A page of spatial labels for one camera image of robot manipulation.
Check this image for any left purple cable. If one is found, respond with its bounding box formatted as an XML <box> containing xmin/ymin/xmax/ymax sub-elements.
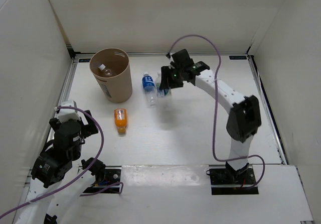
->
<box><xmin>0</xmin><ymin>105</ymin><xmax>123</xmax><ymax>216</ymax></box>

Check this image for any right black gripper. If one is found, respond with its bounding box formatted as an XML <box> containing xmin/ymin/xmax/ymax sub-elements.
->
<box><xmin>159</xmin><ymin>66</ymin><xmax>184</xmax><ymax>91</ymax></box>

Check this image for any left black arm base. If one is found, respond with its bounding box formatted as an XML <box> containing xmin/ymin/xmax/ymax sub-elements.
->
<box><xmin>81</xmin><ymin>160</ymin><xmax>123</xmax><ymax>196</ymax></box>

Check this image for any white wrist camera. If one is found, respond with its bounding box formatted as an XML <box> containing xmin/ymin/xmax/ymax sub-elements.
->
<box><xmin>54</xmin><ymin>100</ymin><xmax>81</xmax><ymax>123</ymax></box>
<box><xmin>166</xmin><ymin>53</ymin><xmax>173</xmax><ymax>61</ymax></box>

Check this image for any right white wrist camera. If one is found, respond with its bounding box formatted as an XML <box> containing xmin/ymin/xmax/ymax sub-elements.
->
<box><xmin>166</xmin><ymin>53</ymin><xmax>173</xmax><ymax>61</ymax></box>

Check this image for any left aluminium frame rail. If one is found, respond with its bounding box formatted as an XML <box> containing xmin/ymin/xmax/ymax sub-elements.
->
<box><xmin>57</xmin><ymin>58</ymin><xmax>77</xmax><ymax>105</ymax></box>

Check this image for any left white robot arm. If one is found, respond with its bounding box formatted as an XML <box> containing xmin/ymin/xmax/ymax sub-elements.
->
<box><xmin>16</xmin><ymin>104</ymin><xmax>106</xmax><ymax>223</ymax></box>

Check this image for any back aluminium frame rail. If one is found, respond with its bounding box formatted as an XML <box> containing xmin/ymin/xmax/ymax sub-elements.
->
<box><xmin>74</xmin><ymin>51</ymin><xmax>247</xmax><ymax>58</ymax></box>

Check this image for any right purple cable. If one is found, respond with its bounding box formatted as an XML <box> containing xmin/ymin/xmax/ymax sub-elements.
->
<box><xmin>167</xmin><ymin>35</ymin><xmax>266</xmax><ymax>188</ymax></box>

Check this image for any orange juice bottle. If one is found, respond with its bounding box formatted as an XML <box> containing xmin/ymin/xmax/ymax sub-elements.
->
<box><xmin>114</xmin><ymin>108</ymin><xmax>127</xmax><ymax>134</ymax></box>

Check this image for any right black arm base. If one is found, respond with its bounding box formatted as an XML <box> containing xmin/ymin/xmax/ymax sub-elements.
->
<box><xmin>206</xmin><ymin>166</ymin><xmax>259</xmax><ymax>195</ymax></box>

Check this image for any clear unlabelled plastic bottle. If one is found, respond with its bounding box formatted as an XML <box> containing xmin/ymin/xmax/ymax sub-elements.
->
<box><xmin>98</xmin><ymin>64</ymin><xmax>116</xmax><ymax>77</ymax></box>

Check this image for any blue label plastic bottle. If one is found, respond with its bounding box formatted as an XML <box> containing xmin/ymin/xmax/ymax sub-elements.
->
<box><xmin>142</xmin><ymin>72</ymin><xmax>157</xmax><ymax>107</ymax></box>

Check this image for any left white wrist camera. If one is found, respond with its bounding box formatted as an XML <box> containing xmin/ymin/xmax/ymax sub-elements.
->
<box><xmin>54</xmin><ymin>100</ymin><xmax>81</xmax><ymax>123</ymax></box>

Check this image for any right aluminium frame rail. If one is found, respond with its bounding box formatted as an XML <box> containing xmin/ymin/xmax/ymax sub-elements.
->
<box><xmin>247</xmin><ymin>54</ymin><xmax>288</xmax><ymax>165</ymax></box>

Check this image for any aluminium frame rail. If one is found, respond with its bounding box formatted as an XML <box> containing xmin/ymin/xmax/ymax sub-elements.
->
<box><xmin>74</xmin><ymin>51</ymin><xmax>247</xmax><ymax>58</ymax></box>
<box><xmin>57</xmin><ymin>58</ymin><xmax>77</xmax><ymax>105</ymax></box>
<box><xmin>247</xmin><ymin>54</ymin><xmax>288</xmax><ymax>165</ymax></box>

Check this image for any purple cable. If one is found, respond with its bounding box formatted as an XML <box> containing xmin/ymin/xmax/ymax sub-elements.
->
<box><xmin>0</xmin><ymin>105</ymin><xmax>123</xmax><ymax>216</ymax></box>
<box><xmin>167</xmin><ymin>35</ymin><xmax>266</xmax><ymax>188</ymax></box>

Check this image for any brown cylindrical garbage bin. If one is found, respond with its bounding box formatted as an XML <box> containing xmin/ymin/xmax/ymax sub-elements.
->
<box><xmin>89</xmin><ymin>48</ymin><xmax>132</xmax><ymax>103</ymax></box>

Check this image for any green label plastic bottle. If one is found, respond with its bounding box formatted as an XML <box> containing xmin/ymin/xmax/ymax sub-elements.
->
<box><xmin>155</xmin><ymin>71</ymin><xmax>172</xmax><ymax>98</ymax></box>

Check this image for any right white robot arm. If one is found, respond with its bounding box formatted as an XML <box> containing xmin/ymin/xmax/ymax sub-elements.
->
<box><xmin>159</xmin><ymin>49</ymin><xmax>261</xmax><ymax>184</ymax></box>

